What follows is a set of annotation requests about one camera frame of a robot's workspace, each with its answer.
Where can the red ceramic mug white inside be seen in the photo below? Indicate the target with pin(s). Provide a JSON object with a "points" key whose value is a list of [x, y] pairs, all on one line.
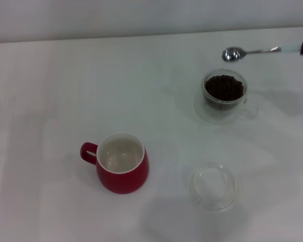
{"points": [[121, 182]]}

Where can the dark roasted coffee beans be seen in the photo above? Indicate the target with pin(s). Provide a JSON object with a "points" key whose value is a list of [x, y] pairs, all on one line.
{"points": [[223, 87]]}

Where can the clear round glass dish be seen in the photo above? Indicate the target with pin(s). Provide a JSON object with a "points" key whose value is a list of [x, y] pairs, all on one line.
{"points": [[214, 186]]}

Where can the clear double-wall glass cup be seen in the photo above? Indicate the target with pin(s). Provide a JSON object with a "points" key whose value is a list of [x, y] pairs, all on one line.
{"points": [[204, 113]]}

